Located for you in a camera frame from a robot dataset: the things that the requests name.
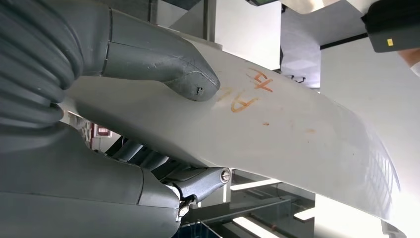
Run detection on steel workbench table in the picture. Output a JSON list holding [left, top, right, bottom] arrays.
[[172, 169, 408, 238]]

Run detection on black device bag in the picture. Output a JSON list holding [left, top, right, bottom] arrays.
[[361, 0, 420, 53]]

